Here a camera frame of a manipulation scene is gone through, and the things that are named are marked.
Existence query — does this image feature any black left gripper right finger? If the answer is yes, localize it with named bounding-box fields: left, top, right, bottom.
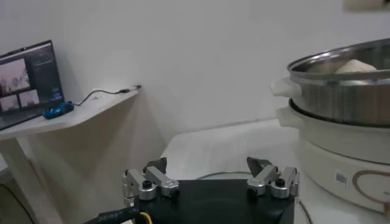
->
left=246, top=156, right=301, bottom=200

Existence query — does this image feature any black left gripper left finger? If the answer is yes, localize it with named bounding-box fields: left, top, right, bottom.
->
left=121, top=156, right=180, bottom=208

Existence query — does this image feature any glass lid with white handle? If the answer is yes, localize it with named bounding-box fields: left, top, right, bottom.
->
left=194, top=170, right=314, bottom=224

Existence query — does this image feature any white steamed baozi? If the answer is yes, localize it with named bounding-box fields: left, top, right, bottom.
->
left=334, top=58, right=378, bottom=75

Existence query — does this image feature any stainless steel steamer basket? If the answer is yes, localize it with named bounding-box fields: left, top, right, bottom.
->
left=270, top=38, right=390, bottom=128

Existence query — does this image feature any white electric cooker pot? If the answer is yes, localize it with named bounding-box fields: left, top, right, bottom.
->
left=275, top=99, right=390, bottom=214

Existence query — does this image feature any white side desk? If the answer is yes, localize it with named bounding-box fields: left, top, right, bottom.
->
left=0, top=88, right=144, bottom=224

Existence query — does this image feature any blue computer mouse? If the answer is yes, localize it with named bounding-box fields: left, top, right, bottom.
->
left=42, top=101, right=76, bottom=120

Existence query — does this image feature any laptop screen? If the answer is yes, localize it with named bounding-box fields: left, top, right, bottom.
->
left=0, top=39, right=66, bottom=131

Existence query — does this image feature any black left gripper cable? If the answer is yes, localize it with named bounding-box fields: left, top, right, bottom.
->
left=82, top=206, right=153, bottom=224

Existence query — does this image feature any black cable with adapter plugs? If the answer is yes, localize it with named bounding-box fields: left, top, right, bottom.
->
left=73, top=84, right=143, bottom=107

